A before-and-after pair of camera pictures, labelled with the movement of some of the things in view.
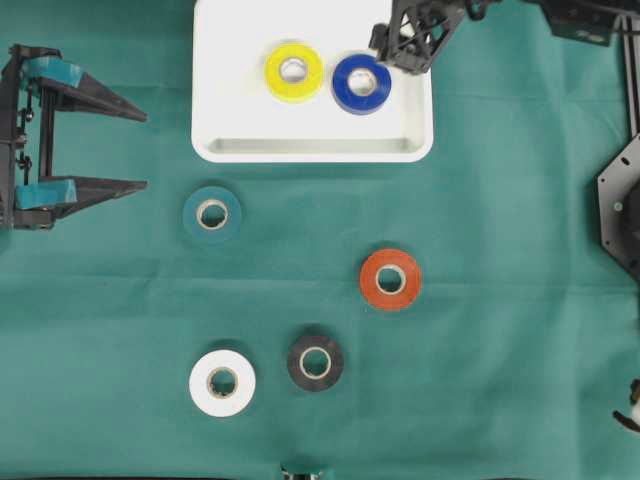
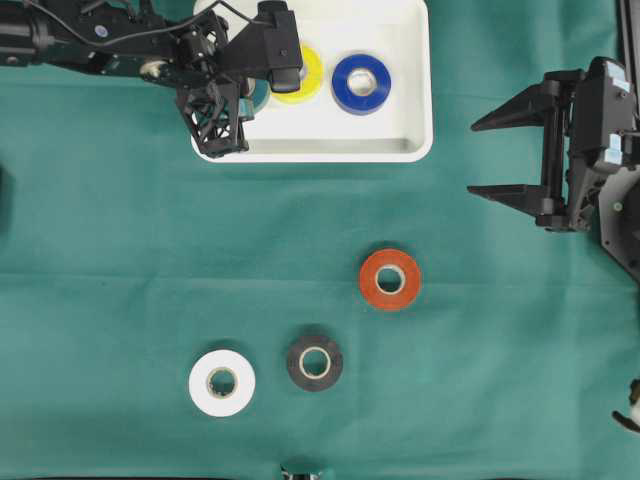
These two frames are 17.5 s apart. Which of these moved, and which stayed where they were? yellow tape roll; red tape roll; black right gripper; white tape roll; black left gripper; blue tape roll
Moved: black right gripper; black left gripper
Stayed: red tape roll; yellow tape roll; blue tape roll; white tape roll
